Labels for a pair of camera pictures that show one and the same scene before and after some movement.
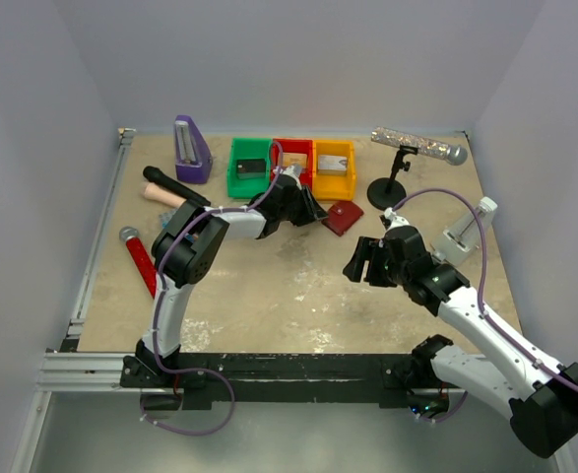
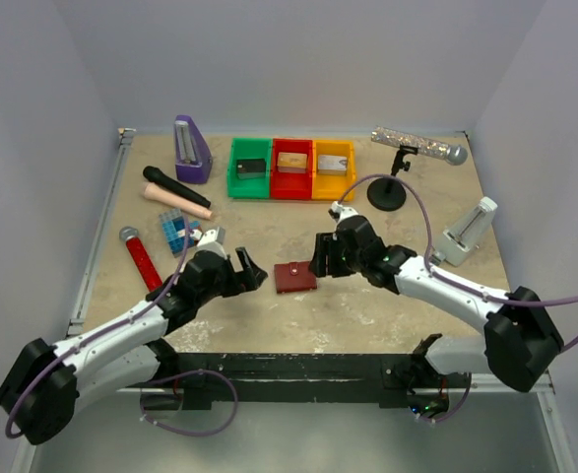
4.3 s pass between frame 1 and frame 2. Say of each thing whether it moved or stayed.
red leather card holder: moved
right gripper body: moved
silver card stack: stayed
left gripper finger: moved
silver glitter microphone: stayed
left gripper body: moved
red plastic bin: stayed
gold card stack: stayed
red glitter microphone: stayed
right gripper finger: moved
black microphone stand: stayed
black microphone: stayed
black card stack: stayed
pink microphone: stayed
